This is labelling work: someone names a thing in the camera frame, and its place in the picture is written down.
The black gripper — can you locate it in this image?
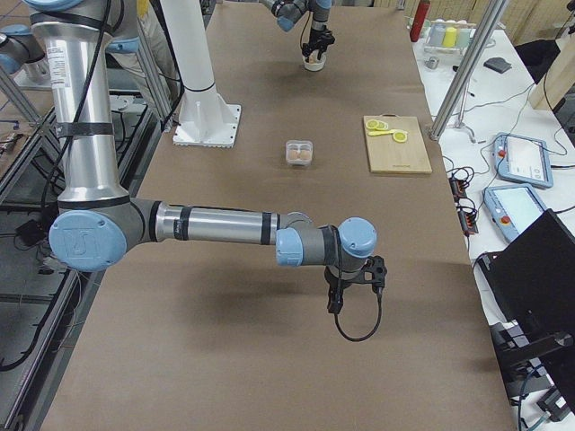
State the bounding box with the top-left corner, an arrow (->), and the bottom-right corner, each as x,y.
301,25 -> 335,60
323,266 -> 364,297

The clear plastic egg box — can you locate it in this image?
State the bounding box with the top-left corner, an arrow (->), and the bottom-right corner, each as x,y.
285,140 -> 314,166

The white ceramic bowl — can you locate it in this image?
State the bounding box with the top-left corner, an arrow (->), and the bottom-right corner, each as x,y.
303,57 -> 325,72

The lemon slice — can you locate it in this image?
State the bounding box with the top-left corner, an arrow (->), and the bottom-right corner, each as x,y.
392,129 -> 408,144
365,119 -> 389,131

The yellow plastic knife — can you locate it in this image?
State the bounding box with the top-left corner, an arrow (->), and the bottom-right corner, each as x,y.
367,129 -> 408,139

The red cylinder bottle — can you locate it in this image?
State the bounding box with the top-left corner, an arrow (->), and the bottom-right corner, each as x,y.
410,0 -> 430,42

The small metal cup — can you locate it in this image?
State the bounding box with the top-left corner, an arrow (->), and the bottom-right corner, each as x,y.
426,57 -> 439,70

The grey cup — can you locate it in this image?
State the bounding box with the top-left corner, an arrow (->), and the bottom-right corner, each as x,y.
428,22 -> 446,47

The wooden cutting board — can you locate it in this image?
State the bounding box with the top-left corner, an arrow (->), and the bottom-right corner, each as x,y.
363,115 -> 432,174

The yellow cup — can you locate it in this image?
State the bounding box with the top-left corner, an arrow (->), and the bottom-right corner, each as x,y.
442,26 -> 458,48

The light blue cup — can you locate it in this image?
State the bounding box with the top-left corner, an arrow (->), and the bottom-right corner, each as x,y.
456,28 -> 472,49

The blue teach pendant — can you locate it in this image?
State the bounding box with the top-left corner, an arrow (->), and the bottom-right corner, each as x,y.
483,183 -> 547,242
493,133 -> 553,189

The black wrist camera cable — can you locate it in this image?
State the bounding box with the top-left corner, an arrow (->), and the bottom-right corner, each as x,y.
332,286 -> 384,343

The white camera pillar base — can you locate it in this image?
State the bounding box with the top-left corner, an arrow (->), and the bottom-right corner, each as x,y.
161,0 -> 242,148

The aluminium frame post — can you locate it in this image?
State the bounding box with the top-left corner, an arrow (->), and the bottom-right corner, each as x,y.
429,0 -> 509,144

